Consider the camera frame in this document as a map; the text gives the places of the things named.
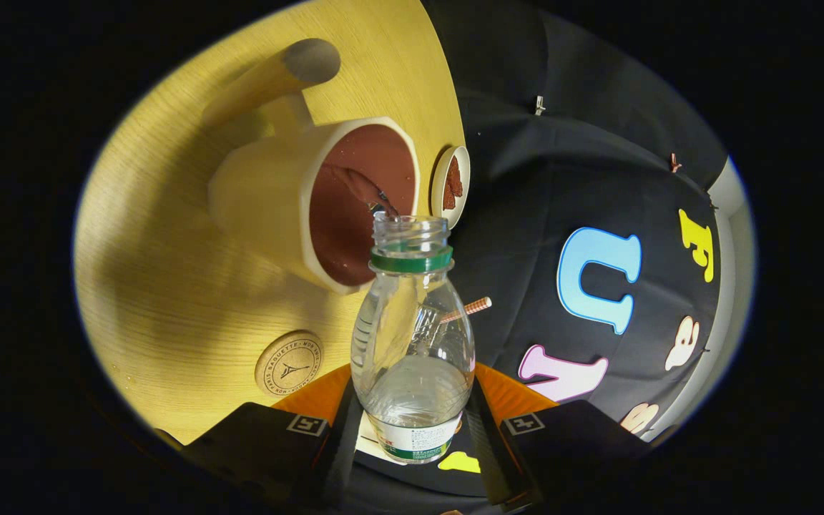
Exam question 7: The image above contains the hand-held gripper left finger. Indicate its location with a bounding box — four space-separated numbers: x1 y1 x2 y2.
183 363 365 512

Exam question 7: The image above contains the white round plate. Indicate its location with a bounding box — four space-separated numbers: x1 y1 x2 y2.
430 145 471 230

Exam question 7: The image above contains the black backdrop cloth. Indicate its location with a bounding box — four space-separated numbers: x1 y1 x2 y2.
340 0 731 501

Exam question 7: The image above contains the clear plastic juice bottle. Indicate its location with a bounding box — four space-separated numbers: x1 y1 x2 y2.
351 212 477 464

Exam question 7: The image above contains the round wooden coaster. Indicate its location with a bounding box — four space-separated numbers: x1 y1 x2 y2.
255 330 325 398

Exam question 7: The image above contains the cream cup with wooden handle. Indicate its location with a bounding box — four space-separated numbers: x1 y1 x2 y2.
201 38 421 295

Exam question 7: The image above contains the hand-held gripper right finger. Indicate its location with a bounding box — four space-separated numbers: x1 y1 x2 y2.
466 361 652 512

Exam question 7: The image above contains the striped paper straw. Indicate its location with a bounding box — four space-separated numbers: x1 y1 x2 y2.
441 297 493 323

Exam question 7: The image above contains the wooden table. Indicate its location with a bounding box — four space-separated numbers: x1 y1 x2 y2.
72 0 466 446

